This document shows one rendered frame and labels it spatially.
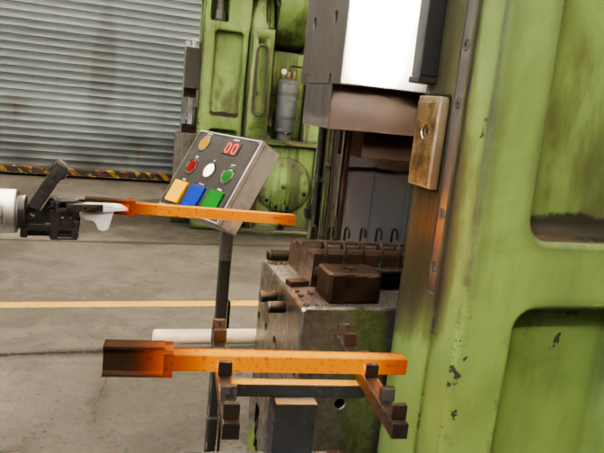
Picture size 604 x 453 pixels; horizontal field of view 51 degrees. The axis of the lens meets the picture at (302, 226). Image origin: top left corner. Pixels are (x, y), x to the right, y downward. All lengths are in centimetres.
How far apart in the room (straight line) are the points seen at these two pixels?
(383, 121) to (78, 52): 802
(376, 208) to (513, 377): 65
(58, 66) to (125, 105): 98
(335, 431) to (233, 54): 520
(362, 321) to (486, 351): 29
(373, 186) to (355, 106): 38
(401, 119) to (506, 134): 40
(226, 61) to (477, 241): 535
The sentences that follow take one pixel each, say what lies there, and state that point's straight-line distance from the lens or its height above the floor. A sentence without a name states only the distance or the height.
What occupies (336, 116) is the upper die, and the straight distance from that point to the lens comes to 138.
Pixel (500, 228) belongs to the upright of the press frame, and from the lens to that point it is 111.
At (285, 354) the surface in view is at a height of 96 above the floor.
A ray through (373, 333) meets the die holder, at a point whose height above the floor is 86.
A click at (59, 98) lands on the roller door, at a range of 927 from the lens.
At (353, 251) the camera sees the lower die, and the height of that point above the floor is 99.
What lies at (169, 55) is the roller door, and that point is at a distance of 934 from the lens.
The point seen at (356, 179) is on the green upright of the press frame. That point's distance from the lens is 169.
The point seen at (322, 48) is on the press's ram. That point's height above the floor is 144.
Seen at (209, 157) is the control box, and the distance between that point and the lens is 200.
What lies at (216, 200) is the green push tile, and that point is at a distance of 184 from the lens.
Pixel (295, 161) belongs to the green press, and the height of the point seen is 76.
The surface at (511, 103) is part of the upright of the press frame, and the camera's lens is 109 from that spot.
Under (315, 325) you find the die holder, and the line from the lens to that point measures 130.
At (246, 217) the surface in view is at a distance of 142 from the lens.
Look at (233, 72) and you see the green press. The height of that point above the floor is 155.
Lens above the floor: 132
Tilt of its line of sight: 11 degrees down
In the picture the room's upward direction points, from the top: 6 degrees clockwise
